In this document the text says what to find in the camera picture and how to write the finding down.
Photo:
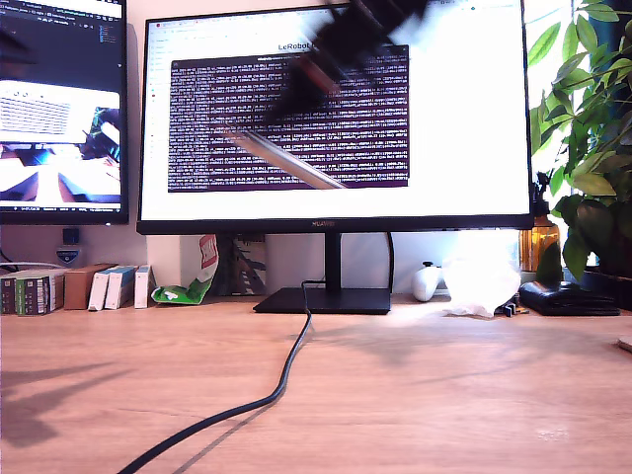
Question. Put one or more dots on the small black orange clip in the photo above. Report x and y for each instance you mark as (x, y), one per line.
(511, 309)

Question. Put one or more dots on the brown cardboard box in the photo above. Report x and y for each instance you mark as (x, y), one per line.
(79, 289)

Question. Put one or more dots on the white plastic bag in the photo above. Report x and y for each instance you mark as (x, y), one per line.
(479, 286)

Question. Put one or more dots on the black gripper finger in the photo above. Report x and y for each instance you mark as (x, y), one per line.
(306, 89)

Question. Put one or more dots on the green leafy houseplant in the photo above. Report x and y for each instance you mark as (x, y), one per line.
(592, 148)

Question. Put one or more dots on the white game controller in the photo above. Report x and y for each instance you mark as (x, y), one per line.
(425, 284)

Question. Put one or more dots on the green Jenkki gum bag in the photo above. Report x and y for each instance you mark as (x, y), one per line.
(190, 291)

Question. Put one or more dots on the black ASUS computer monitor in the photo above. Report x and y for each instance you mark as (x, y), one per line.
(64, 59)

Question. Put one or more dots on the round wooden coaster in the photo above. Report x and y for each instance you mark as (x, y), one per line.
(625, 344)

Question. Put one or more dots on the black leather pouch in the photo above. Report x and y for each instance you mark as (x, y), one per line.
(568, 298)

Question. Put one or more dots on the metallic laser pointer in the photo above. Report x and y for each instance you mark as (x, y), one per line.
(291, 160)

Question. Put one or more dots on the clear sanitizer bottle blue label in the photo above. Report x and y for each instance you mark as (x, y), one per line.
(68, 254)

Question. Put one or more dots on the blue and white box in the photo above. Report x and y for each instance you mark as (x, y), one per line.
(98, 292)
(141, 289)
(118, 290)

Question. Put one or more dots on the black plant pot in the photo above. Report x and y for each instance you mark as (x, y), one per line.
(609, 291)

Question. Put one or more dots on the amber glass bottle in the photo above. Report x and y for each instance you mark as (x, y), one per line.
(535, 244)

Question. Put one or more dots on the green and white box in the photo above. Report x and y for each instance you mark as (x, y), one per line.
(7, 296)
(37, 295)

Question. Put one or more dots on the black Huawei computer monitor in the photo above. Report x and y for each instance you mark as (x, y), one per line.
(444, 123)

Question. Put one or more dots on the grey patterned card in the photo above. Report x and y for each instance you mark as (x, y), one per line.
(249, 266)

